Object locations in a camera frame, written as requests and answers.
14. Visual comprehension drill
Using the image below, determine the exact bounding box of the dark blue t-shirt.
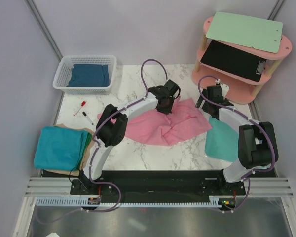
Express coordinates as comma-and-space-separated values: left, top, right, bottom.
68, 64, 110, 87

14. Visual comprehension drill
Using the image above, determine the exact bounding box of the light green board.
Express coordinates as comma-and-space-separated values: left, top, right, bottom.
206, 12, 283, 53

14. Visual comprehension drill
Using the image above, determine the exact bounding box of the pink t-shirt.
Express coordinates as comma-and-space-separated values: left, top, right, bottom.
97, 97, 213, 147

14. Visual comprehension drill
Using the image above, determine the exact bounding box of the folded tan t-shirt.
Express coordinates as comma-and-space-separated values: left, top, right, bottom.
44, 124, 95, 177

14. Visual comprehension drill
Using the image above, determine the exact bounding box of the folded teal t-shirt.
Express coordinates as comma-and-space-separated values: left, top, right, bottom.
34, 126, 82, 171

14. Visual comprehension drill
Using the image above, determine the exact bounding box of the aluminium rail frame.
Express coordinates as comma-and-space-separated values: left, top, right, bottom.
25, 177, 294, 198

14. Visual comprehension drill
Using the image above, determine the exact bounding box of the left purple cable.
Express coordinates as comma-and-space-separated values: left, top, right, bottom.
80, 59, 169, 213

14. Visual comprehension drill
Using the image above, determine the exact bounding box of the teal folding board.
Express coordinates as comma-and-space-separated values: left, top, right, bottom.
204, 116, 267, 171

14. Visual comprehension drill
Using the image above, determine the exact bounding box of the folded green t-shirt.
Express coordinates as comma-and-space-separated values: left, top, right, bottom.
77, 130, 92, 167

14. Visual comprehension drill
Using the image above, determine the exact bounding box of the black marker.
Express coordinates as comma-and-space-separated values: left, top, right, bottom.
82, 111, 94, 125

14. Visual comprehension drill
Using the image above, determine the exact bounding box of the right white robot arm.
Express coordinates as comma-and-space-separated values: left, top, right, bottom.
195, 83, 279, 195

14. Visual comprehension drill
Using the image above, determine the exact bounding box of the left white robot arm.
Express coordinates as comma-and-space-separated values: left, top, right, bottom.
79, 80, 181, 194

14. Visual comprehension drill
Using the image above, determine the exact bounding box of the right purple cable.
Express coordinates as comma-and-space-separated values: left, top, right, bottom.
197, 75, 279, 214

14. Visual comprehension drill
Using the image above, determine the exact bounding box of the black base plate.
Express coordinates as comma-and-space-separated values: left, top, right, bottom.
41, 169, 277, 204

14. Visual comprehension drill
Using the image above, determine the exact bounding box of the white cable duct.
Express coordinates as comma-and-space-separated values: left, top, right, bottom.
35, 197, 230, 208

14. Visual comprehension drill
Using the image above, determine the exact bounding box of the black clipboard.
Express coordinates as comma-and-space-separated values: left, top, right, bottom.
200, 40, 266, 82

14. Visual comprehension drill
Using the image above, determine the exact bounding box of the red capped marker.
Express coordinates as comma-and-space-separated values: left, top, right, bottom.
74, 101, 86, 116

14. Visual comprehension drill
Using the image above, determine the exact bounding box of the white plastic basket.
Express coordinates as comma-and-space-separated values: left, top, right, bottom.
53, 55, 117, 95

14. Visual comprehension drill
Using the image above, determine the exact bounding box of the purple cable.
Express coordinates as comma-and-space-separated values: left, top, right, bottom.
80, 59, 169, 213
197, 75, 279, 214

